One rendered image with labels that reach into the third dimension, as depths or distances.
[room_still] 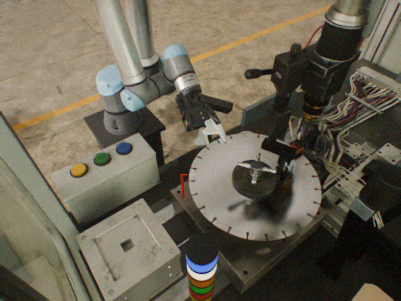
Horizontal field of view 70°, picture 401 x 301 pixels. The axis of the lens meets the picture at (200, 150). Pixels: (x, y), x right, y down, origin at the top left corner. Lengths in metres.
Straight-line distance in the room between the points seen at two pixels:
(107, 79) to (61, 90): 1.85
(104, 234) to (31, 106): 2.18
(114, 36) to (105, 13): 0.06
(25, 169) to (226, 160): 0.46
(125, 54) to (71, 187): 0.40
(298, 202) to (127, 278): 0.42
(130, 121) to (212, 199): 0.56
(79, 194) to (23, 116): 1.96
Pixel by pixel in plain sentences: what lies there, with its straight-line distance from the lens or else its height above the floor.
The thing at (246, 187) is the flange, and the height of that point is 0.96.
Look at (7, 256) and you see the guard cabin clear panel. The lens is 0.39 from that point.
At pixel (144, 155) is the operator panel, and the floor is 0.90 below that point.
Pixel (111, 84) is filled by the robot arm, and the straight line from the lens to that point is 1.05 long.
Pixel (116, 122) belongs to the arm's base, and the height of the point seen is 0.80.
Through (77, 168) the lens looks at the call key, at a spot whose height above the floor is 0.91.
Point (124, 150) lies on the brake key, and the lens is 0.88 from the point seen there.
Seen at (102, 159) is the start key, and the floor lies 0.91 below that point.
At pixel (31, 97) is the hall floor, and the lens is 2.94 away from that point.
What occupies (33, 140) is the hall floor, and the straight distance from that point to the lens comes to 2.48.
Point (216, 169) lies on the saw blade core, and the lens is 0.75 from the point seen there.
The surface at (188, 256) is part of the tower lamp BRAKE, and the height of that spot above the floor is 1.16.
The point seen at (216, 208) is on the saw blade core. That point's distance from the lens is 0.68.
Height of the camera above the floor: 1.54
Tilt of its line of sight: 48 degrees down
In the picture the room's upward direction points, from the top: straight up
